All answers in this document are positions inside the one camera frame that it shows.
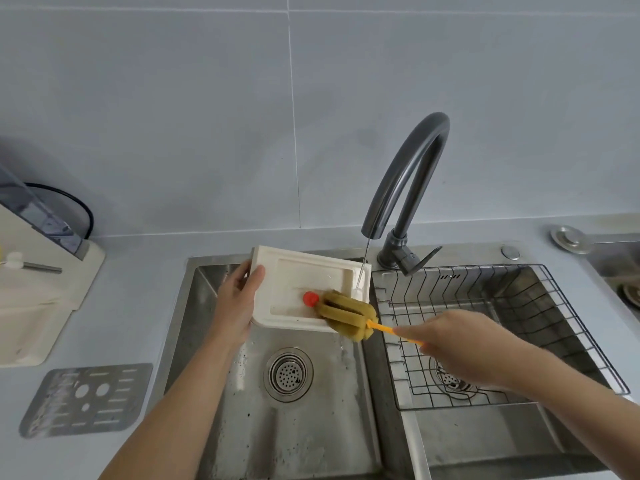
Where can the person's left hand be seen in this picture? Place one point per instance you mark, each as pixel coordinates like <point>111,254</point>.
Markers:
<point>232,309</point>

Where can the person's right hand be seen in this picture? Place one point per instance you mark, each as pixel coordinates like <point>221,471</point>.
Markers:
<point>475,344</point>

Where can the person's left thumb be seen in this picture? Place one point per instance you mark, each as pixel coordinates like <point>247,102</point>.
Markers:
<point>254,289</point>

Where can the person's right fingers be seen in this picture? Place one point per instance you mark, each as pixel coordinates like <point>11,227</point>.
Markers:
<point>411,330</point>

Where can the white plastic drip tray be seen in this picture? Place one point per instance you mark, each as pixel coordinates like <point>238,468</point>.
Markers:
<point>295,279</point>

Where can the person's right forearm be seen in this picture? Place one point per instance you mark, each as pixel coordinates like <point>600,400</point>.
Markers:
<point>590,399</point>

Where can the person's left forearm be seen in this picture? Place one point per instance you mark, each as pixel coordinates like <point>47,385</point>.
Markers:
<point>185,409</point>

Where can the round sink drain strainer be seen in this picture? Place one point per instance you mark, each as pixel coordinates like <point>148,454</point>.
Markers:
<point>288,374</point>
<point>450,380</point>

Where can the small round metal cap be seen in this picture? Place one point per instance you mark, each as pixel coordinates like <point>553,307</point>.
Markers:
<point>510,252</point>

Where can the stainless steel double sink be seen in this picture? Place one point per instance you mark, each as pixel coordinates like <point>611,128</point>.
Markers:
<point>310,434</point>

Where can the dark grey curved faucet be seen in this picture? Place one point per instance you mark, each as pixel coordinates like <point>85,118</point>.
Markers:
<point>405,179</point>

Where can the large round metal disc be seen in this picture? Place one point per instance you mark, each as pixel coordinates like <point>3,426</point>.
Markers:
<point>570,238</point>

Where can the small stainless steel sink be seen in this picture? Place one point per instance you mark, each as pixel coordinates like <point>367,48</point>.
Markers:
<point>612,264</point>

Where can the white and metal dispenser nozzle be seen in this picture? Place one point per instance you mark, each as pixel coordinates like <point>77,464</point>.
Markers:
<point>40,267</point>

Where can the white countertop water dispenser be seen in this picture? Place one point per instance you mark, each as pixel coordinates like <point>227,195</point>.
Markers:
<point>35,304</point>

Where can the small sink drain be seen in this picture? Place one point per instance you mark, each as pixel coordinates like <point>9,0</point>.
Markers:
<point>633,294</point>

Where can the perforated metal plate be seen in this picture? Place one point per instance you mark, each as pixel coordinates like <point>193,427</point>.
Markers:
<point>65,419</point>

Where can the clear grey water tank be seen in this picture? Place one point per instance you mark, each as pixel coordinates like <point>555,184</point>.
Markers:
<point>35,214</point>

